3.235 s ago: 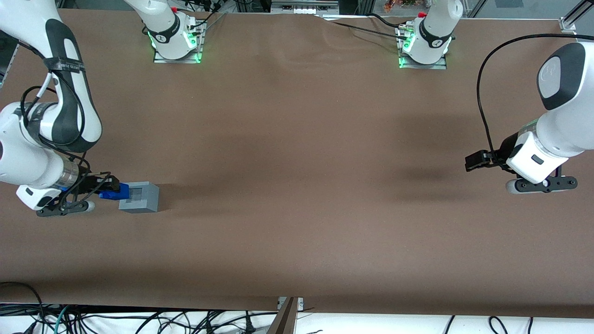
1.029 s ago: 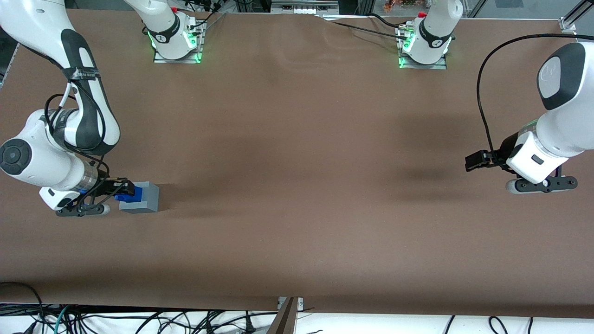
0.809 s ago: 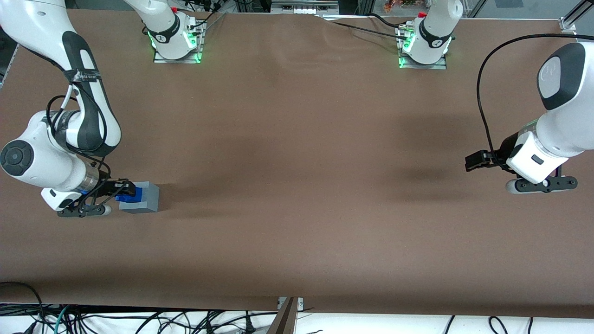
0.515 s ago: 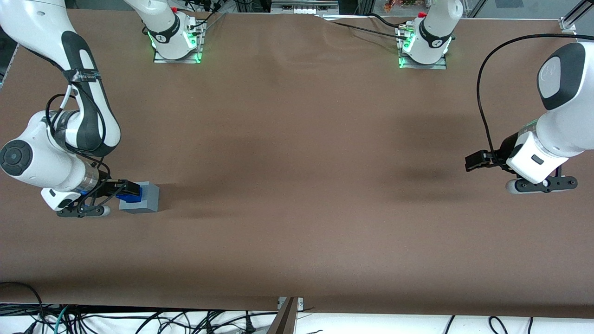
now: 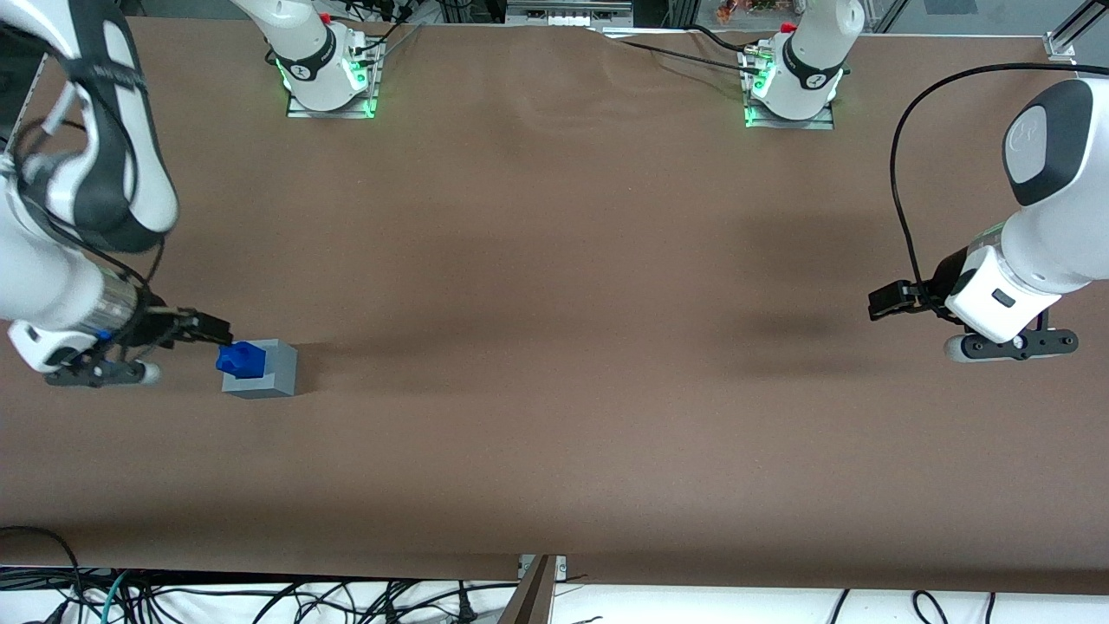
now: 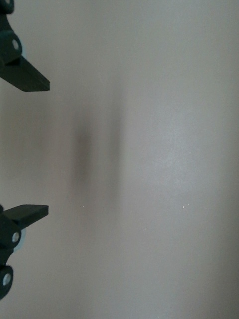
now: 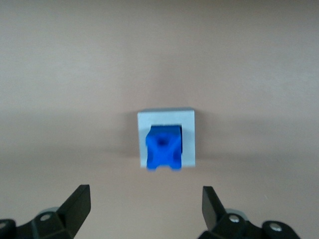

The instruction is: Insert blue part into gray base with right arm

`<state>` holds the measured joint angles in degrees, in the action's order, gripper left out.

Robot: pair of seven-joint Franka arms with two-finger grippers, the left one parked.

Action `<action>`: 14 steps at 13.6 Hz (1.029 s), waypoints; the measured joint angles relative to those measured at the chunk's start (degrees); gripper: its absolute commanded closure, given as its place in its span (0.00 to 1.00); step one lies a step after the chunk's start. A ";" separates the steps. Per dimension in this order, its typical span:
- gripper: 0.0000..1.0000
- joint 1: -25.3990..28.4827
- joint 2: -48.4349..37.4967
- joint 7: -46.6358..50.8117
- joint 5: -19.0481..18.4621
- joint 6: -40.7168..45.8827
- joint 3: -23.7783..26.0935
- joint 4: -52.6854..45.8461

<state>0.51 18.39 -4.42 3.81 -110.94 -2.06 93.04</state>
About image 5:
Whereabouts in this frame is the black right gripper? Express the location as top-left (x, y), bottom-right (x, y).
top-left (124, 290), bottom-right (234, 358)

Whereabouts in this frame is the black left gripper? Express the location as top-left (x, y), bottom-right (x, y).
top-left (868, 247), bottom-right (982, 323)

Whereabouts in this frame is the blue plastic part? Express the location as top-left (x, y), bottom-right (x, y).
top-left (216, 341), bottom-right (266, 381)

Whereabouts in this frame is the gray cube base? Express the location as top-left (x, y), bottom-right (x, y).
top-left (222, 339), bottom-right (298, 400)

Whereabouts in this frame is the aluminium corner profile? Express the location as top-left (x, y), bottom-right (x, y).
top-left (1043, 0), bottom-right (1109, 64)

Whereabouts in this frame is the brown table cover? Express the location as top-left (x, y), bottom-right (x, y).
top-left (0, 16), bottom-right (1109, 599)

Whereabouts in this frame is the aluminium profile beam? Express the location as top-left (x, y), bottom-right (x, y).
top-left (497, 555), bottom-right (556, 624)

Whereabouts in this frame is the grey metal rack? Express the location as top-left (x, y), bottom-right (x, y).
top-left (505, 0), bottom-right (634, 28)

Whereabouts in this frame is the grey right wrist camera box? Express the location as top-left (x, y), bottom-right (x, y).
top-left (44, 355), bottom-right (164, 388)

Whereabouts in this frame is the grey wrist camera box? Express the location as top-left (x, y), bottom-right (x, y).
top-left (944, 328), bottom-right (1080, 364)
top-left (44, 355), bottom-right (164, 388)

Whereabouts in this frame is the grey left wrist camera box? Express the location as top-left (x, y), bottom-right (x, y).
top-left (944, 328), bottom-right (1080, 364)

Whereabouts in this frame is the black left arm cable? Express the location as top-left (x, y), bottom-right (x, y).
top-left (890, 62), bottom-right (1109, 301)

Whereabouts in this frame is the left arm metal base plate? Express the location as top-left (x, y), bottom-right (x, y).
top-left (743, 48), bottom-right (838, 132)

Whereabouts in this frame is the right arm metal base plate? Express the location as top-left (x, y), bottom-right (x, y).
top-left (284, 35), bottom-right (383, 120)

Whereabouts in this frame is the black looped floor cable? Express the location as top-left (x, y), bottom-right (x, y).
top-left (0, 525), bottom-right (85, 624)

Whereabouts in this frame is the teal floor cable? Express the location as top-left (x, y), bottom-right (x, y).
top-left (97, 570), bottom-right (133, 624)

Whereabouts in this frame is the short black table cable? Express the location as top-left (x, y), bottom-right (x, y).
top-left (684, 24), bottom-right (753, 53)

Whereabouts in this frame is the long black table cable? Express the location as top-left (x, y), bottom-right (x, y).
top-left (613, 37), bottom-right (756, 74)

